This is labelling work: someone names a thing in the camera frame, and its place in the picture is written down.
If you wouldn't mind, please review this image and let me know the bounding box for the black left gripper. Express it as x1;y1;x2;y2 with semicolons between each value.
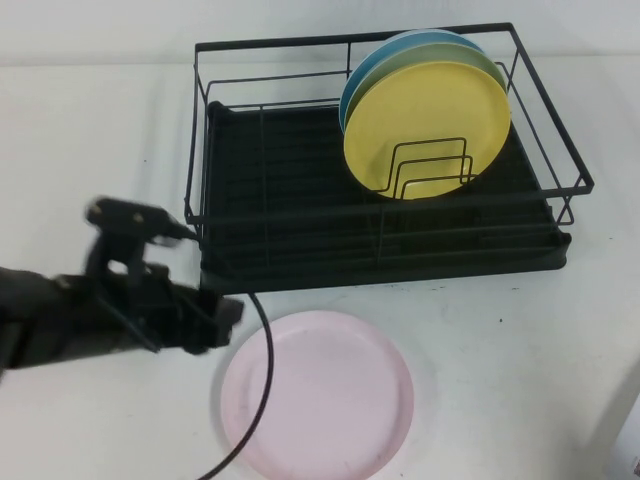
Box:
92;263;247;358

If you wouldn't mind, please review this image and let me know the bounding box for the pink round plate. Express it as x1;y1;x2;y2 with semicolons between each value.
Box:
219;309;417;480

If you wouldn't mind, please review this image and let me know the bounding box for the yellow round plate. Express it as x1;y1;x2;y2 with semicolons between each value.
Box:
342;61;513;202

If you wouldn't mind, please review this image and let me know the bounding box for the blue round plate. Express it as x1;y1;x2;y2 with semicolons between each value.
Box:
337;28;487;137

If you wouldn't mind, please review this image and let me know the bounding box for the green round plate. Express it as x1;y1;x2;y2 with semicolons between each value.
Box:
344;41;509;132

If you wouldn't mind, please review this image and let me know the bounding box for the black plastic drip tray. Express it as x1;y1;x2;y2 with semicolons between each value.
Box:
198;100;573;296

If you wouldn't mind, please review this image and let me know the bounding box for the black cable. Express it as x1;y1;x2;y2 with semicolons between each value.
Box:
196;291;276;480

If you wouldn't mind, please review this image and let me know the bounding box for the black wire dish rack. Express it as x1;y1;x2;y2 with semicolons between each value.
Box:
183;21;596;267

